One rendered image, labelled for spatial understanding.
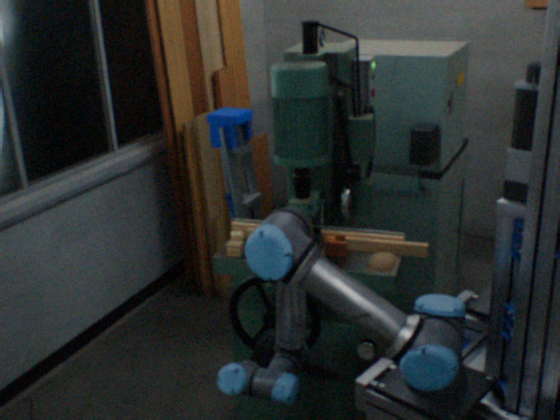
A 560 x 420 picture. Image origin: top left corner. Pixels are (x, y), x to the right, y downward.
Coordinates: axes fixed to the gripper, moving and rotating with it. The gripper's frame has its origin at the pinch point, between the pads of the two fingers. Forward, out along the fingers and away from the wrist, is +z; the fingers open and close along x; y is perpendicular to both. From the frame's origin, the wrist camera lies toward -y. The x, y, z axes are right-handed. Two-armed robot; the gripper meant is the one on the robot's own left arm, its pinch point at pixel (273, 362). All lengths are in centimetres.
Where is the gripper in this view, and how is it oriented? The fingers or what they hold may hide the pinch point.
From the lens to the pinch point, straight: 201.4
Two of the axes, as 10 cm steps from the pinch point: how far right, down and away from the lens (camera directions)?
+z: 2.9, 1.5, 9.5
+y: -1.7, 9.8, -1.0
